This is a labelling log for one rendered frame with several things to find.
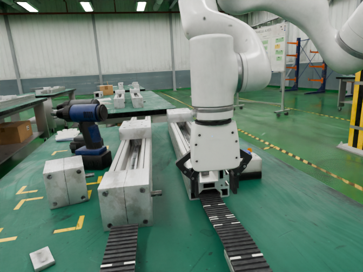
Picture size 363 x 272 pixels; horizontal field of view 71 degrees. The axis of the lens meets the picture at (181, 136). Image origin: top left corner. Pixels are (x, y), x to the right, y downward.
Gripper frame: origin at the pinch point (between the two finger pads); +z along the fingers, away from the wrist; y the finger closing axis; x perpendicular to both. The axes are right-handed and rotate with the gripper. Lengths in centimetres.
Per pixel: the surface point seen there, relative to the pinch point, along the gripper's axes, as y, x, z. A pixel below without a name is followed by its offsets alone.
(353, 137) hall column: 233, 234, 67
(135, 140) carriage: -19.5, 39.1, -2.5
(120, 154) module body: -22.5, 20.9, -3.2
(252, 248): 1.7, -17.7, 2.0
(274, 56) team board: 257, 504, -47
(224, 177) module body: 3.9, 5.6, 0.1
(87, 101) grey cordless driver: -38, 55, -16
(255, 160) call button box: 14.8, 13.7, -0.3
